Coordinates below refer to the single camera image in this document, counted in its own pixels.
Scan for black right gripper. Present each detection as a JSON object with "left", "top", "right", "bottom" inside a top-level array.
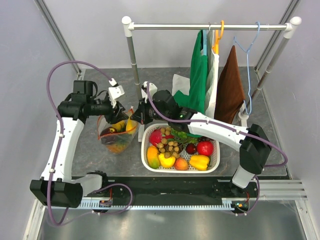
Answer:
[{"left": 130, "top": 96, "right": 170, "bottom": 125}]

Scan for orange fruit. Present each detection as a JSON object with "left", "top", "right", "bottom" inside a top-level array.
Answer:
[{"left": 112, "top": 120, "right": 126, "bottom": 133}]

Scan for clear zip bag orange zipper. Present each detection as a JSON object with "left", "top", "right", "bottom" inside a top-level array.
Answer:
[{"left": 97, "top": 106, "right": 139, "bottom": 147}]

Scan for orange toy pineapple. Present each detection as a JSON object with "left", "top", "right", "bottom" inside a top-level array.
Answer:
[{"left": 106, "top": 140, "right": 129, "bottom": 154}]

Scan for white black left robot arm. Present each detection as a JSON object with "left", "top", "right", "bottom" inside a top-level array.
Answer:
[{"left": 29, "top": 79, "right": 128, "bottom": 208}]

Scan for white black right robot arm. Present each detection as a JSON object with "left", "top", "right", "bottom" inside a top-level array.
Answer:
[{"left": 133, "top": 81, "right": 272, "bottom": 197}]

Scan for pink dragon fruit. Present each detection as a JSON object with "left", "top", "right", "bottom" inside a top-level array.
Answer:
[{"left": 148, "top": 129, "right": 174, "bottom": 147}]

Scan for green yellow mango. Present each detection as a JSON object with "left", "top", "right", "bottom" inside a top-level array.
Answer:
[{"left": 146, "top": 145, "right": 160, "bottom": 169}]

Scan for white plastic fruit basket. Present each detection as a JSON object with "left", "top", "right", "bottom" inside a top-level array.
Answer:
[{"left": 141, "top": 123, "right": 220, "bottom": 174}]

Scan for green grape bunch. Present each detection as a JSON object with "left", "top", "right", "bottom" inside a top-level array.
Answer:
[{"left": 171, "top": 129, "right": 198, "bottom": 144}]

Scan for brown longan bunch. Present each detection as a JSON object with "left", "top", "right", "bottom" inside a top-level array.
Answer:
[{"left": 156, "top": 127, "right": 183, "bottom": 159}]

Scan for white grey garment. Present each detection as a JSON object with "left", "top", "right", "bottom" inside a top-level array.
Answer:
[{"left": 172, "top": 30, "right": 219, "bottom": 118}]

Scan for green shirt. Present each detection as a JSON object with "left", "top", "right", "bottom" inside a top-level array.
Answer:
[{"left": 173, "top": 30, "right": 208, "bottom": 114}]

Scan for yellow pear fruit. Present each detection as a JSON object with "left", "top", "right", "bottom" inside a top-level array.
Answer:
[{"left": 158, "top": 153, "right": 176, "bottom": 169}]

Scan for small dark red plum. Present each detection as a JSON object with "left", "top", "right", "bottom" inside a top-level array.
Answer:
[{"left": 185, "top": 143, "right": 197, "bottom": 155}]

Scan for peach fruit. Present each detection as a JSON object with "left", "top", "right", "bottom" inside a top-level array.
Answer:
[{"left": 173, "top": 157, "right": 189, "bottom": 171}]

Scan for dark purple grapes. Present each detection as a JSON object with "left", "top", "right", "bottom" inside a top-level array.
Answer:
[{"left": 199, "top": 136, "right": 212, "bottom": 142}]

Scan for red bell pepper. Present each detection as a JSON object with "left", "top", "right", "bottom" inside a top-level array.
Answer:
[{"left": 196, "top": 141, "right": 214, "bottom": 157}]

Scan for yellow bell pepper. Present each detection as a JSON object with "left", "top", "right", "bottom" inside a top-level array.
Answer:
[{"left": 189, "top": 155, "right": 210, "bottom": 171}]

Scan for brown towel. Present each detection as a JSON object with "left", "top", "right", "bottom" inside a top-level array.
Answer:
[{"left": 214, "top": 46, "right": 245, "bottom": 124}]

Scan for orange plastic hanger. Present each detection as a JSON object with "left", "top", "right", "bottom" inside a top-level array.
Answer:
[{"left": 212, "top": 20, "right": 225, "bottom": 55}]

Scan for light blue hanger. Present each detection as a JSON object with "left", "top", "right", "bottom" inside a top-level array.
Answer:
[{"left": 201, "top": 29, "right": 208, "bottom": 56}]

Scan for silver white clothes rack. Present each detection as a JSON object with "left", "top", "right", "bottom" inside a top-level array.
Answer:
[{"left": 121, "top": 15, "right": 303, "bottom": 142}]

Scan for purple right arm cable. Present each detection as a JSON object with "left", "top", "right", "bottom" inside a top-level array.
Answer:
[{"left": 146, "top": 81, "right": 289, "bottom": 216}]

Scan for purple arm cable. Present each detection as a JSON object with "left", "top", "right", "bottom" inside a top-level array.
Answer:
[
  {"left": 46, "top": 60, "right": 133, "bottom": 227},
  {"left": 146, "top": 81, "right": 289, "bottom": 216}
]

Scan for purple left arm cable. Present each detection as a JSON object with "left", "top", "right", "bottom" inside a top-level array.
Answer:
[{"left": 46, "top": 60, "right": 133, "bottom": 227}]

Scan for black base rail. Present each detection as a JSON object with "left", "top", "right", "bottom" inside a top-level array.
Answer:
[{"left": 71, "top": 176, "right": 260, "bottom": 207}]

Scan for blue wire hanger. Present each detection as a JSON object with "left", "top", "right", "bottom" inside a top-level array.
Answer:
[{"left": 233, "top": 21, "right": 261, "bottom": 116}]

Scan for white cable duct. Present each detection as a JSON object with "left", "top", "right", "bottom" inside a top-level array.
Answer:
[{"left": 77, "top": 197, "right": 248, "bottom": 211}]

